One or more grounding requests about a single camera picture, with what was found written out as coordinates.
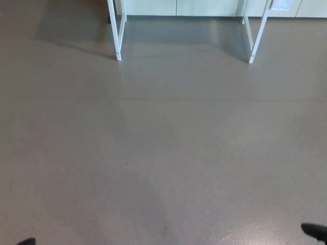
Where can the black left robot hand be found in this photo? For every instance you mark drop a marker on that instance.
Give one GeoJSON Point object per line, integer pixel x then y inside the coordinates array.
{"type": "Point", "coordinates": [28, 242]}

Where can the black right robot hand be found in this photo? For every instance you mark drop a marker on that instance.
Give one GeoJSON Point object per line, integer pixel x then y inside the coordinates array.
{"type": "Point", "coordinates": [316, 231]}

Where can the white cabinet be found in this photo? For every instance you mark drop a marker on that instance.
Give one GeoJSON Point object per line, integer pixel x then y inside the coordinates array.
{"type": "Point", "coordinates": [204, 7]}

